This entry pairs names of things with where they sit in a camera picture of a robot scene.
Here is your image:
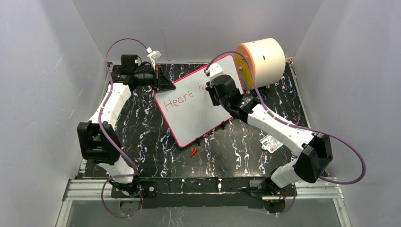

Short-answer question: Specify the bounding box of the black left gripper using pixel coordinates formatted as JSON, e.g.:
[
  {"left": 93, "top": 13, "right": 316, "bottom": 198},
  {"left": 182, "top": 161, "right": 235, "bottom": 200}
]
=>
[{"left": 135, "top": 66, "right": 177, "bottom": 93}]

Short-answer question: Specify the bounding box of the pink-framed whiteboard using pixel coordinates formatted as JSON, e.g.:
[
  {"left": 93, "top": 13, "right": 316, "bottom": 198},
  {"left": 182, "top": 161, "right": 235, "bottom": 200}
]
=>
[{"left": 154, "top": 67, "right": 231, "bottom": 148}]

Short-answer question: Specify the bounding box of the red marker cap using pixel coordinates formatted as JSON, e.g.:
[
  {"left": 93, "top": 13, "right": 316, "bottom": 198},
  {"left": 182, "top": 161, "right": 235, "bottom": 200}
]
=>
[{"left": 190, "top": 148, "right": 198, "bottom": 157}]

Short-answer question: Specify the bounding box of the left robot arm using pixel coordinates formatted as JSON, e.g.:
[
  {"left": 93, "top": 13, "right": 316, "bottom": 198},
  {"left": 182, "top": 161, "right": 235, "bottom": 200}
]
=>
[{"left": 77, "top": 51, "right": 176, "bottom": 197}]

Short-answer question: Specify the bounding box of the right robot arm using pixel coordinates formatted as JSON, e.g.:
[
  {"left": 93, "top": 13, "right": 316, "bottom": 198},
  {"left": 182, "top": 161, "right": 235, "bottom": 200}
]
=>
[{"left": 206, "top": 74, "right": 333, "bottom": 196}]

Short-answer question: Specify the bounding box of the white cylinder with orange face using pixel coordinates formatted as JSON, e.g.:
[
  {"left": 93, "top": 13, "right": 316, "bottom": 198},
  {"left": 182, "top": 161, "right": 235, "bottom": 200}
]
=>
[{"left": 235, "top": 38, "right": 286, "bottom": 90}]

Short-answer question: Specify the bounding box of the white printed card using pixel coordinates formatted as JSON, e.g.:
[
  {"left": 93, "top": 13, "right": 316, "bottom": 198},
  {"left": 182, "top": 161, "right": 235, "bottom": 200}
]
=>
[{"left": 260, "top": 135, "right": 283, "bottom": 154}]

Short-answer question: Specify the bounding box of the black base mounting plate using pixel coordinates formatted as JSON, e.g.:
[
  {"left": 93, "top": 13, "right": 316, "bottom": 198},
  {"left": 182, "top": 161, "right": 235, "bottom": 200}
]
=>
[{"left": 110, "top": 176, "right": 283, "bottom": 210}]

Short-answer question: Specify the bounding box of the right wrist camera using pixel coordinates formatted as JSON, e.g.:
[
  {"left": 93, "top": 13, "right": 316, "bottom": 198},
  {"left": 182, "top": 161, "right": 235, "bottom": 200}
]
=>
[{"left": 204, "top": 63, "right": 224, "bottom": 84}]

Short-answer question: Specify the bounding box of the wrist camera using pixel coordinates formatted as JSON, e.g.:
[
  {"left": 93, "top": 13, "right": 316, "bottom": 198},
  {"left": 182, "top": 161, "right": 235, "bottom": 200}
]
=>
[
  {"left": 204, "top": 63, "right": 224, "bottom": 84},
  {"left": 146, "top": 47, "right": 162, "bottom": 70}
]

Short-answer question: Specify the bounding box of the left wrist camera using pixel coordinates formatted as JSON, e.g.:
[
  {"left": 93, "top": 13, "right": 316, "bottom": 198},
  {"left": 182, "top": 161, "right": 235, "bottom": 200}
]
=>
[{"left": 146, "top": 47, "right": 162, "bottom": 70}]

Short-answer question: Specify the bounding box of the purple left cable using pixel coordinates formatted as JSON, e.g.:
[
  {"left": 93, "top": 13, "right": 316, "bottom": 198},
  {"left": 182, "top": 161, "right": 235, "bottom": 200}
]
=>
[{"left": 98, "top": 37, "right": 149, "bottom": 218}]

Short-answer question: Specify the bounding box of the purple cable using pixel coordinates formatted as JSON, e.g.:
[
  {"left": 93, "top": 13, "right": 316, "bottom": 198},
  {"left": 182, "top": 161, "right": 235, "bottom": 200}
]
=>
[
  {"left": 98, "top": 37, "right": 149, "bottom": 218},
  {"left": 205, "top": 51, "right": 366, "bottom": 217}
]

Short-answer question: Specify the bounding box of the aluminium frame rail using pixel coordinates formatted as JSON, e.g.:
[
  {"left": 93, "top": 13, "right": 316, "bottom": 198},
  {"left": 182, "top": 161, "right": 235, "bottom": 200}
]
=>
[{"left": 65, "top": 178, "right": 344, "bottom": 200}]

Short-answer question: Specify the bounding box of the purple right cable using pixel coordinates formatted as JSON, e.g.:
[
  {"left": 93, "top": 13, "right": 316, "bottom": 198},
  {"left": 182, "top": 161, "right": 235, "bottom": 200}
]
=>
[{"left": 205, "top": 51, "right": 366, "bottom": 217}]

